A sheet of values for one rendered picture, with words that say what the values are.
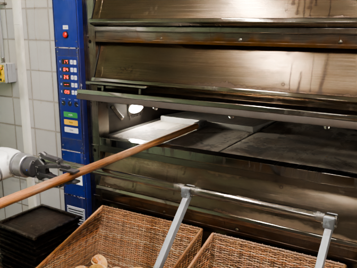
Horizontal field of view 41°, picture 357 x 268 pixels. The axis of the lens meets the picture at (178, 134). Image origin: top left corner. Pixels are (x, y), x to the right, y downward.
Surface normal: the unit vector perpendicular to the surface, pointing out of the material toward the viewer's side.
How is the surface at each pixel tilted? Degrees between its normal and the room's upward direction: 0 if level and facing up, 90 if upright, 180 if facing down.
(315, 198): 70
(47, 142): 90
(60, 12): 90
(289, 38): 90
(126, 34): 90
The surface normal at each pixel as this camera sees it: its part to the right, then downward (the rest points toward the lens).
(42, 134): -0.51, 0.20
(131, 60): -0.48, -0.14
